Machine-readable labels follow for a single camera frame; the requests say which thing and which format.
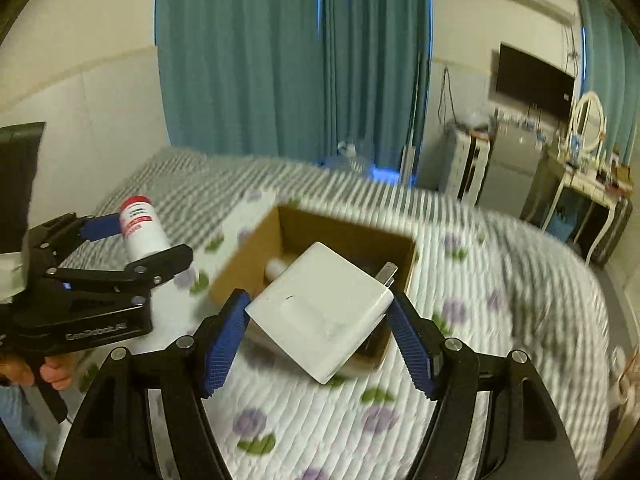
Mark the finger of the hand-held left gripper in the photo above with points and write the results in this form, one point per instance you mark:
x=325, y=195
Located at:
x=155, y=262
x=97, y=227

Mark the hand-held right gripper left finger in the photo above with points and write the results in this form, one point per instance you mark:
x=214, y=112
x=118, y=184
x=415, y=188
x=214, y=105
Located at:
x=225, y=345

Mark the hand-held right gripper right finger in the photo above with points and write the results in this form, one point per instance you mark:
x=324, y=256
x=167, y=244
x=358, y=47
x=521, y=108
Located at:
x=412, y=350

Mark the white bottle with red cap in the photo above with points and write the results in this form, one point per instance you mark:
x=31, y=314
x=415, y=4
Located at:
x=142, y=235

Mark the white cylindrical device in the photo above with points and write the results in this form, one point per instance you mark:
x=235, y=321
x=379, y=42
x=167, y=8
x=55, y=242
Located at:
x=277, y=269

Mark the white charger adapter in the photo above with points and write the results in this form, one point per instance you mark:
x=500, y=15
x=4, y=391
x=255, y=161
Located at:
x=315, y=310

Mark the brown cardboard box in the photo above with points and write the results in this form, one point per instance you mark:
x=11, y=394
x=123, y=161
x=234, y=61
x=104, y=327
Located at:
x=325, y=232

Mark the person's left hand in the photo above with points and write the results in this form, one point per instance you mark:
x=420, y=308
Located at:
x=56, y=377

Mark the white floral quilted mat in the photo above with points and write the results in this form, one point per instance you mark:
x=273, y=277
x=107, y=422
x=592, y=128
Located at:
x=310, y=410

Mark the person's blue jeans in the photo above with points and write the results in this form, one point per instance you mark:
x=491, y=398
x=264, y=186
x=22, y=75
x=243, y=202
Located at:
x=20, y=425

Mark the blue basket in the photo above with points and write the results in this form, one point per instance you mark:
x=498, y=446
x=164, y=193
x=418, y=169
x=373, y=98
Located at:
x=560, y=222

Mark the silver small fridge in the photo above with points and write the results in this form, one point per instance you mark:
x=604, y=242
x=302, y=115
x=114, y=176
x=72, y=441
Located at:
x=510, y=165

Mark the white plastic jug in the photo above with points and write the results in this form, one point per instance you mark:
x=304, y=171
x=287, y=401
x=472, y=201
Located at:
x=350, y=150

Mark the green curtain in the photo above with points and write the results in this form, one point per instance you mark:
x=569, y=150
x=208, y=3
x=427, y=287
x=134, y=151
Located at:
x=375, y=60
x=617, y=75
x=240, y=60

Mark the clear plastic bag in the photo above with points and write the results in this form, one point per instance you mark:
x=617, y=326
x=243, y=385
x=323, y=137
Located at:
x=472, y=121

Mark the white dressing table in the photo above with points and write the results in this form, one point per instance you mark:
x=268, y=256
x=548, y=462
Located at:
x=580, y=180

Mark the white oval vanity mirror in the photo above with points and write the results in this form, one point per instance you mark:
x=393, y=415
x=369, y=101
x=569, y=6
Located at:
x=590, y=120

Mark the black wall television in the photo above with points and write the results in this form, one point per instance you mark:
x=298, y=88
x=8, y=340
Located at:
x=532, y=82

